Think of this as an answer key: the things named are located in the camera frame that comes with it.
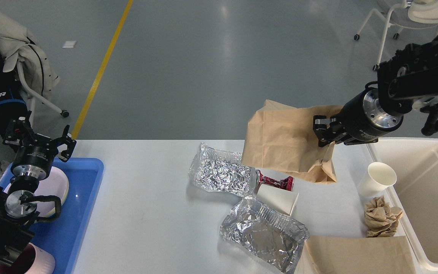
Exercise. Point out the white chair on casters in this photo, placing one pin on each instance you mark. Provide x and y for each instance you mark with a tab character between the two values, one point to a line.
406	14

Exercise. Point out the crumpled foil tray upper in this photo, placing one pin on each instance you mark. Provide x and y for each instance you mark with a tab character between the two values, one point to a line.
219	170

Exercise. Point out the white chair with jacket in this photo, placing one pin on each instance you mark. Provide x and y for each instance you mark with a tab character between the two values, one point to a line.
34	97

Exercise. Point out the white paper cup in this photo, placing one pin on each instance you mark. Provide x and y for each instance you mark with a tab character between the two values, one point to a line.
378	177
281	200

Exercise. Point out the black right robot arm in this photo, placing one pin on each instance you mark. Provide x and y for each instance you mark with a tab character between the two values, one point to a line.
408	81

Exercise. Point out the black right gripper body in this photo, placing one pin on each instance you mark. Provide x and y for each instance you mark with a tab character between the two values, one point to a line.
363	120

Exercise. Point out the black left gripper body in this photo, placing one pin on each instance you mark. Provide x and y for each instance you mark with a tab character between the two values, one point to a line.
34	161

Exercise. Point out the crumpled foil tray lower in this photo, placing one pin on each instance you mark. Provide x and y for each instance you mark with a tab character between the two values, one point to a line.
265	233

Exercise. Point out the crumpled brown paper ball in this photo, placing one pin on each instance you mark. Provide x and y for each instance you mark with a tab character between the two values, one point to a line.
381	218

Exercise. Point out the pink ribbed mug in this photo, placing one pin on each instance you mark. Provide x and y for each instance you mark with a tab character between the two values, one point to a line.
33	260

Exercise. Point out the blue plastic tray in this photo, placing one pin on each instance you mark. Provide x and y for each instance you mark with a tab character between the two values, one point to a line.
63	237

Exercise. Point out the white plastic bin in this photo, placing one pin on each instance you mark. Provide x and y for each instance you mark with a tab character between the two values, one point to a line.
415	162

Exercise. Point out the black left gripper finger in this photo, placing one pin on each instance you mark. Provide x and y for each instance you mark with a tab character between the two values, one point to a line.
64	146
20	133

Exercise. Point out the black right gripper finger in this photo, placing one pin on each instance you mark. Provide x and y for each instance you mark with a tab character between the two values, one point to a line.
327	130

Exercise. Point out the pink plate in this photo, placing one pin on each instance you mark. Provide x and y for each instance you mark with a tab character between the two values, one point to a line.
56	184

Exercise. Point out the beige jacket on chair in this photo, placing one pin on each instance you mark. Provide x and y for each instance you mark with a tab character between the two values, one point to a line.
22	54

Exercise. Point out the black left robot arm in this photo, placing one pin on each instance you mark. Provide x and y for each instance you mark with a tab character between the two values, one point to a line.
15	233

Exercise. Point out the crumpled foil tray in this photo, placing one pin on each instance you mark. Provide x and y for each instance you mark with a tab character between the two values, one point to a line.
219	170
265	233

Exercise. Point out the white paper cup lying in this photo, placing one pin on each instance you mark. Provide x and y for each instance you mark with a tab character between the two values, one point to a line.
281	200

